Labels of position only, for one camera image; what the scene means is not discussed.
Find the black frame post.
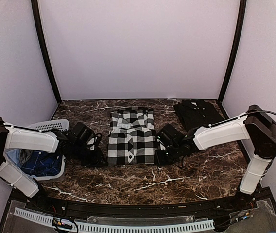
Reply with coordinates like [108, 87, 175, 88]
[217, 0, 247, 104]
[31, 0, 62, 105]

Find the folded black shirt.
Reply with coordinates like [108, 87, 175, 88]
[173, 100, 224, 131]

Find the right black frame post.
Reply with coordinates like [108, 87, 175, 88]
[217, 0, 247, 104]

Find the light blue shirt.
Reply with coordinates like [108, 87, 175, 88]
[6, 149, 22, 168]

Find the left black frame post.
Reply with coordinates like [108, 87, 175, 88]
[31, 0, 62, 105]

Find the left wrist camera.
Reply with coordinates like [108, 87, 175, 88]
[87, 133, 102, 150]

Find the black white plaid shirt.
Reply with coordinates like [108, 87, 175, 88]
[106, 107, 158, 166]

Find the black front rail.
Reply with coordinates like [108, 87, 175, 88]
[2, 187, 276, 219]

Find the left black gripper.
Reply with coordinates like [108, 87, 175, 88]
[72, 142, 108, 168]

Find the grey shirt in basket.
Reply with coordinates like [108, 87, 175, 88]
[19, 149, 33, 165]

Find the grey plastic laundry basket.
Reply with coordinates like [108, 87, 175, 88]
[28, 119, 69, 183]

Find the blue plaid shirt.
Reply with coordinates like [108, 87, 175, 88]
[21, 151, 62, 177]

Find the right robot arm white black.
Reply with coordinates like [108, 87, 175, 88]
[155, 105, 276, 211]

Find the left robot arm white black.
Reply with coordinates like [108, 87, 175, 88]
[0, 117, 107, 212]

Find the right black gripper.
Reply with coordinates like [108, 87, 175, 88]
[154, 144, 182, 166]

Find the grey slotted cable duct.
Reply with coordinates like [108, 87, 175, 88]
[14, 207, 214, 233]

